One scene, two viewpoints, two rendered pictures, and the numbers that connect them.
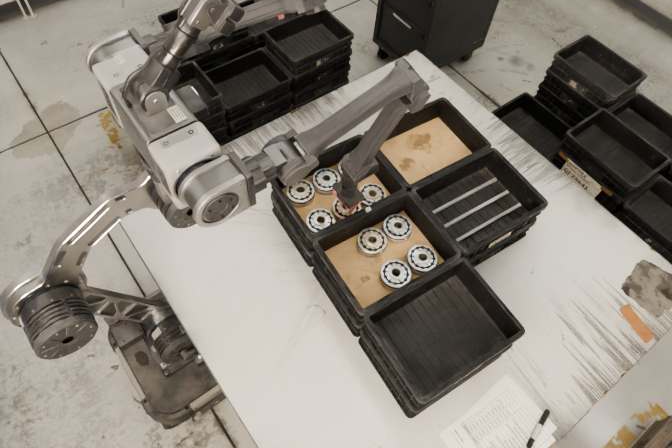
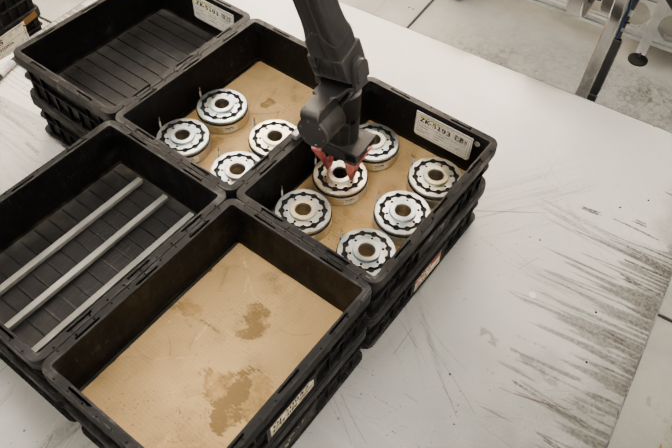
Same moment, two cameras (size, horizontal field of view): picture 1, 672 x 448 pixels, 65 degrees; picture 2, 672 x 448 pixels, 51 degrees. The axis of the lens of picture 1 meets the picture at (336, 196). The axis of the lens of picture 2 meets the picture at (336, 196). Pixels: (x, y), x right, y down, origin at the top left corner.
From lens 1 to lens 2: 198 cm
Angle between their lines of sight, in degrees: 73
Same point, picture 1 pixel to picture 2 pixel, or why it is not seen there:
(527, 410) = (14, 88)
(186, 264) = (534, 112)
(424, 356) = (160, 47)
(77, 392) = not seen: hidden behind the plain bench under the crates
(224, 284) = (466, 106)
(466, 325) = (101, 90)
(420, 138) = (236, 408)
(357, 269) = (284, 111)
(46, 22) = not seen: outside the picture
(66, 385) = not seen: hidden behind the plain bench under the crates
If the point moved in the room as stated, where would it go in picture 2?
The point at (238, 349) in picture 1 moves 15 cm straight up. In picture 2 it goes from (399, 54) to (406, 4)
